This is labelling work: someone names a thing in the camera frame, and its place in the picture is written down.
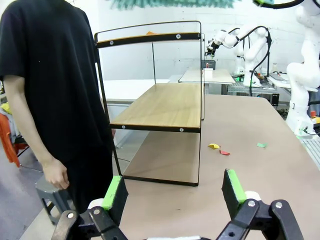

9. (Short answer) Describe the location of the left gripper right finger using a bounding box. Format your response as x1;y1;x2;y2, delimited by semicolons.
217;168;305;240

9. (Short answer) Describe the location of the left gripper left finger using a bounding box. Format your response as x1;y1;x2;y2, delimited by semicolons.
51;175;130;240

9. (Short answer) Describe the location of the teal microfiber duster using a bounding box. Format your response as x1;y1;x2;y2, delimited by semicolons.
109;0;233;10

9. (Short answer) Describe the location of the person's right forearm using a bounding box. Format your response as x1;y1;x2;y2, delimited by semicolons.
4;73;55;165

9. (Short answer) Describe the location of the person's right hand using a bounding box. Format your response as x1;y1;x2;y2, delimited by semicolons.
42;158;70;190

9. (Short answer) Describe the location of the grey stool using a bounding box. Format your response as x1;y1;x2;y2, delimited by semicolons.
34;174;77;226

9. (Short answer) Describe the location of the black crate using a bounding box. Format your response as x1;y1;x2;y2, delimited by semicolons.
201;59;217;70

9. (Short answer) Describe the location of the beige top background table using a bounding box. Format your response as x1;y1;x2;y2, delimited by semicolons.
178;68;236;85

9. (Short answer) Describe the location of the red emergency stop button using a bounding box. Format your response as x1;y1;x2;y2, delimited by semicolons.
309;111;320;125

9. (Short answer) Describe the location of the orange garment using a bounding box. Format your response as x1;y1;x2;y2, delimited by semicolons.
0;113;21;168

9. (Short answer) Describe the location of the person in black clothes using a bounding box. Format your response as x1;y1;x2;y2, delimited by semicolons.
0;0;113;213

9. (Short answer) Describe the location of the black right arm cable sleeve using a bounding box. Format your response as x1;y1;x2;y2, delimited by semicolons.
261;0;305;10

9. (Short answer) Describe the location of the black background robot cable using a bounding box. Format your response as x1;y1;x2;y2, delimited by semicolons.
234;26;272;78

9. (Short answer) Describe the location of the aluminium frame workbench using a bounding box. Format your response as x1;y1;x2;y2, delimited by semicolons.
226;74;293;111

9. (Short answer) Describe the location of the aluminium mounting rail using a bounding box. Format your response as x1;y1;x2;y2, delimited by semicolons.
298;136;320;173

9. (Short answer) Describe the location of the two-tier wooden shelf black frame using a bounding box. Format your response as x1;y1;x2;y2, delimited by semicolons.
93;20;206;188

